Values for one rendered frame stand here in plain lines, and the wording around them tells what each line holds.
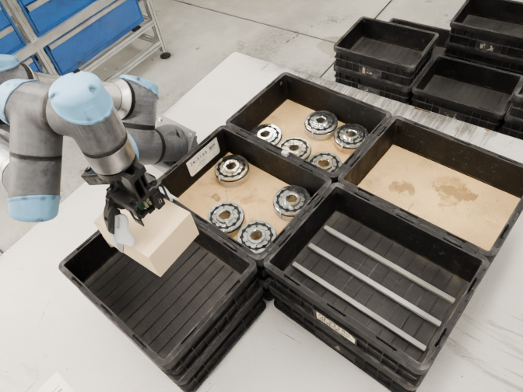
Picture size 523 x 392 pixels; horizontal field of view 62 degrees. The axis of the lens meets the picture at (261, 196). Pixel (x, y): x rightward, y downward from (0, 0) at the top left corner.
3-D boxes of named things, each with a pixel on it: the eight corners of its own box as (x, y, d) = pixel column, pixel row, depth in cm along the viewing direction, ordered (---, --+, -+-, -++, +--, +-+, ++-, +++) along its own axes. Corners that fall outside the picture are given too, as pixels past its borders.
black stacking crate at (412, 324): (266, 287, 108) (261, 264, 100) (335, 208, 121) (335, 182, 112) (415, 391, 90) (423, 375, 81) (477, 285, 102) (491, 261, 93)
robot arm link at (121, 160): (71, 148, 69) (109, 117, 73) (83, 167, 73) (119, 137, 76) (102, 165, 66) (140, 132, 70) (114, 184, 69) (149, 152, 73)
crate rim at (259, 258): (150, 192, 120) (147, 187, 118) (223, 129, 133) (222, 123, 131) (261, 267, 101) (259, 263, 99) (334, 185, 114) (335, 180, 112)
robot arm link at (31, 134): (-13, 147, 68) (42, 160, 64) (-11, 73, 65) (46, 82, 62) (29, 145, 75) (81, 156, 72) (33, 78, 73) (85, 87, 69)
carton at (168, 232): (107, 242, 94) (93, 222, 88) (146, 203, 99) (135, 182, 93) (160, 277, 87) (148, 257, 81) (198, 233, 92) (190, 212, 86)
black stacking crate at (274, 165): (161, 213, 128) (149, 188, 119) (229, 152, 140) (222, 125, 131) (265, 286, 109) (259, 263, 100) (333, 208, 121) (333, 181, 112)
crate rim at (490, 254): (335, 185, 114) (335, 180, 112) (393, 120, 126) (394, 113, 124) (489, 265, 95) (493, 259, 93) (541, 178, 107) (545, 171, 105)
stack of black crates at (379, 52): (331, 119, 241) (331, 47, 206) (357, 88, 255) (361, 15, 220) (400, 143, 224) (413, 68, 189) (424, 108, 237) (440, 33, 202)
